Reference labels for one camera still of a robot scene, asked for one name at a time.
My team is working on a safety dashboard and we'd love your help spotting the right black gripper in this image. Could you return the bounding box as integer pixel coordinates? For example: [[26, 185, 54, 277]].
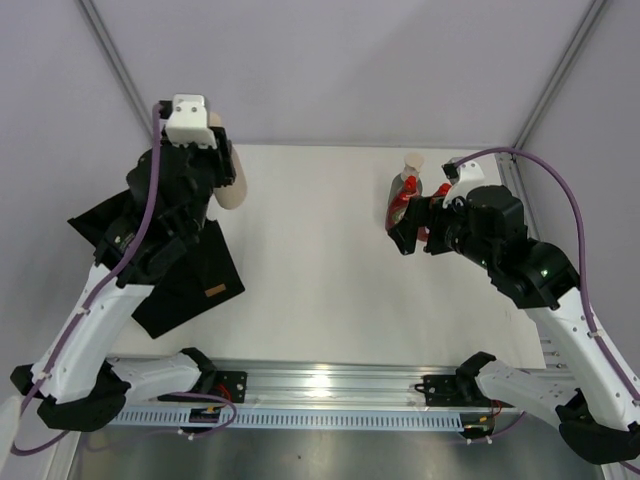
[[387, 192, 498, 271]]

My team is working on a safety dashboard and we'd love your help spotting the beige pump bottle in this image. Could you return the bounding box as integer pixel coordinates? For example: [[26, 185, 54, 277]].
[[207, 110, 250, 211]]

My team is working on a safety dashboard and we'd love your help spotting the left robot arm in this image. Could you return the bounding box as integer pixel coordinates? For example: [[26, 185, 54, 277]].
[[11, 126, 244, 432]]

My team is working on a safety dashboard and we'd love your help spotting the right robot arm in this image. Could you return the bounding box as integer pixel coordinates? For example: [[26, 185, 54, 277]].
[[388, 186, 639, 465]]

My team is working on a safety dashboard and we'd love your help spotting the black canvas bag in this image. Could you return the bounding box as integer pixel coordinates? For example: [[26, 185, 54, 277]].
[[68, 190, 245, 338]]

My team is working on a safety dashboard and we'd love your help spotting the red dish soap bottle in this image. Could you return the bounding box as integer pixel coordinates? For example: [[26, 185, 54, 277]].
[[385, 175, 422, 231]]

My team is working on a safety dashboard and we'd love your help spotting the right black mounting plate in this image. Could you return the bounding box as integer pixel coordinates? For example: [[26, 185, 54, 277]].
[[413, 375, 492, 408]]

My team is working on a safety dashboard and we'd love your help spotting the black mounting plate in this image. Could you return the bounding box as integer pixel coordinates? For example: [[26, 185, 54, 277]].
[[413, 375, 492, 408], [157, 370, 248, 404]]

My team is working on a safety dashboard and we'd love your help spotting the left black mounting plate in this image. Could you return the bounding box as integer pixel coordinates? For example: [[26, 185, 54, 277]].
[[157, 370, 248, 404]]

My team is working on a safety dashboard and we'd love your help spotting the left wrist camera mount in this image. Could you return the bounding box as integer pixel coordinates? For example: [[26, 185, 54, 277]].
[[164, 93, 217, 149]]

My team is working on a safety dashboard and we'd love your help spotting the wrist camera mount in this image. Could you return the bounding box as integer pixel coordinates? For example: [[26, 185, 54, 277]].
[[164, 93, 217, 149], [442, 157, 485, 208]]

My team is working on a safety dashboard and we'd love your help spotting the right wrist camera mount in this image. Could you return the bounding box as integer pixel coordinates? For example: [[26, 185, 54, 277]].
[[442, 157, 485, 208]]

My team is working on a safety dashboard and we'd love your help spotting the right frame post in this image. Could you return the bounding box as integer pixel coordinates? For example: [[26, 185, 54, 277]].
[[512, 0, 614, 154]]

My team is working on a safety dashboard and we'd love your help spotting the frame post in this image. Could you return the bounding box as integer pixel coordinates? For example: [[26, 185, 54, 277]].
[[512, 0, 614, 154], [75, 0, 153, 141]]

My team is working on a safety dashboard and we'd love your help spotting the left frame post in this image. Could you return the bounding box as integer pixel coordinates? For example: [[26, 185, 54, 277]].
[[75, 0, 153, 141]]

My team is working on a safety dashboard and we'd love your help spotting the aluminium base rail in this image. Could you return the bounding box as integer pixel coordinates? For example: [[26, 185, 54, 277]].
[[213, 359, 455, 411]]

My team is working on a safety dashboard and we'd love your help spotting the slotted cable duct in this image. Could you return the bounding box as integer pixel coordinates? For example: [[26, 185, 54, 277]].
[[111, 406, 464, 432]]

